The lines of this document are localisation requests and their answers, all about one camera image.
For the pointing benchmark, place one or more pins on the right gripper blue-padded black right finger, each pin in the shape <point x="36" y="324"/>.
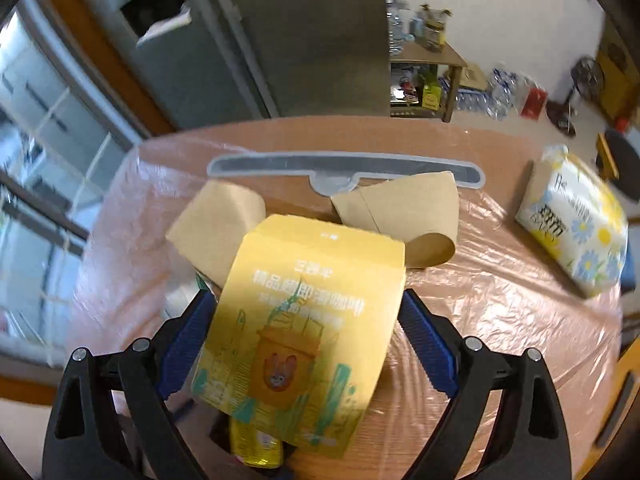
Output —
<point x="529" y="438"/>

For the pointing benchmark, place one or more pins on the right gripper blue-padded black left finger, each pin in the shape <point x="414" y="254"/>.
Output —
<point x="84" y="438"/>

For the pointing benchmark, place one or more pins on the yellow coffee box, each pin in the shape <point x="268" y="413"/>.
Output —
<point x="301" y="330"/>

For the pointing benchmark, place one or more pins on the brown paper cup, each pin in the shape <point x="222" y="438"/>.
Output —
<point x="210" y="230"/>
<point x="421" y="211"/>

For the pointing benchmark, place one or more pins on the floral tissue pack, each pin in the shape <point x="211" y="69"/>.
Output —
<point x="577" y="219"/>

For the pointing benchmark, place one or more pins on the brown paper cup lying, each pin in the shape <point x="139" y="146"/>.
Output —
<point x="421" y="211"/>

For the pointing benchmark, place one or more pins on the wooden chair black cushion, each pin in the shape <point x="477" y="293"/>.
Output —
<point x="618" y="162"/>

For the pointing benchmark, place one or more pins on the grey plastic strip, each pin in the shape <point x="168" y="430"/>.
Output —
<point x="332" y="172"/>

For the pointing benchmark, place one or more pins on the red paper bag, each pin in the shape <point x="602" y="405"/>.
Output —
<point x="534" y="103"/>

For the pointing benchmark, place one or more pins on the pack of water bottles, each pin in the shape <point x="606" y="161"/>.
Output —
<point x="497" y="101"/>

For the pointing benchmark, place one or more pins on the wooden cabinet with round mirror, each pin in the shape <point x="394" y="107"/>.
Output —
<point x="619" y="98"/>

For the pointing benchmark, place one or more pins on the cardboard box on floor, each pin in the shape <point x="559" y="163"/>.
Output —
<point x="473" y="78"/>

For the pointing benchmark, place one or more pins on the black standing fan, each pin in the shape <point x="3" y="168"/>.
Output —
<point x="587" y="84"/>

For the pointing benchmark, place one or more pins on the small wooden side table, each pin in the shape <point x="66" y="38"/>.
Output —
<point x="425" y="83"/>

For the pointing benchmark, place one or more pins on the stainless steel refrigerator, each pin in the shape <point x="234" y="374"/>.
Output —
<point x="206" y="62"/>

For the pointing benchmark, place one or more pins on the glass jar with items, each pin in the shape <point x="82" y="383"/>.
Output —
<point x="435" y="24"/>

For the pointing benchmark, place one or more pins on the large water bottle with pump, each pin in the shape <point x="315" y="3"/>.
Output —
<point x="398" y="14"/>

